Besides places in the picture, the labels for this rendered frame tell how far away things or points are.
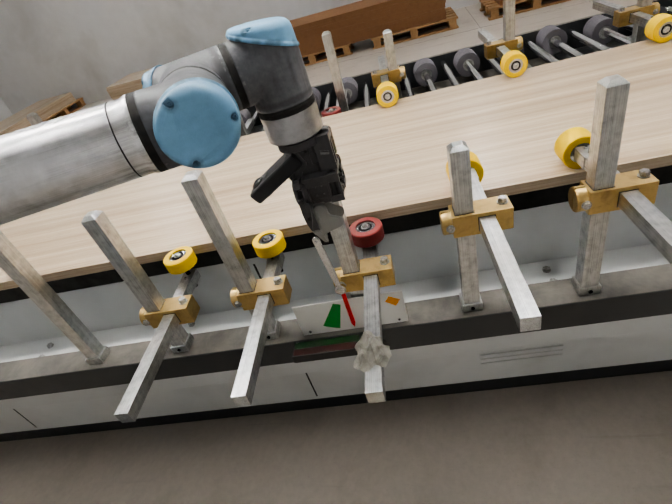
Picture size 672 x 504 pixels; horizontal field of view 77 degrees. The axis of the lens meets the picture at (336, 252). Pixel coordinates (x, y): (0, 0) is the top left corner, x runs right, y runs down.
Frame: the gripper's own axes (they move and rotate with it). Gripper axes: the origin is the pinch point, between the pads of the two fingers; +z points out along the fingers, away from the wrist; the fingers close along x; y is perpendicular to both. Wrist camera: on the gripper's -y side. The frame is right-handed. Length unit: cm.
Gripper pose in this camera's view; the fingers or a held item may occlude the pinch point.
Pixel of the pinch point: (321, 236)
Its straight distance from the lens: 80.0
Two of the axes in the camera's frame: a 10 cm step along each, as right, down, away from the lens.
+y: 9.6, -1.9, -2.0
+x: 0.4, -6.2, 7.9
